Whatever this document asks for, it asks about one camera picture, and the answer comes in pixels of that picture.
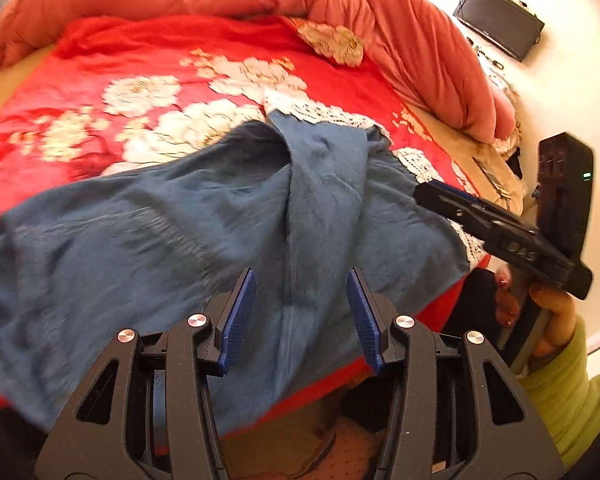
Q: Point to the blue denim pants lace trim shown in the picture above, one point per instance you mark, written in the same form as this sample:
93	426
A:
300	197

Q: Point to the right forearm green sleeve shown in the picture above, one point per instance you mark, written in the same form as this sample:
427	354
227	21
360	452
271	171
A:
566	398

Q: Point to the pink quilted comforter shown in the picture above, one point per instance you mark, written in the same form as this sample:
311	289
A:
416	45

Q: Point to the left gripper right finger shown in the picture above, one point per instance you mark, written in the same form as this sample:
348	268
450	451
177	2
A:
457	411

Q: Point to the red floral blanket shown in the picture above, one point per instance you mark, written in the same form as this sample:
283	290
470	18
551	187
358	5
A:
118	96

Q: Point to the black flat monitor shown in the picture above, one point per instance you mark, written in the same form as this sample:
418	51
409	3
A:
504	23

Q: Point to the right hand red nails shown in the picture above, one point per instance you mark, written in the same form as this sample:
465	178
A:
562	324

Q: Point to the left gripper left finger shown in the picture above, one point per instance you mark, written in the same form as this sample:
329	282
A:
143	409

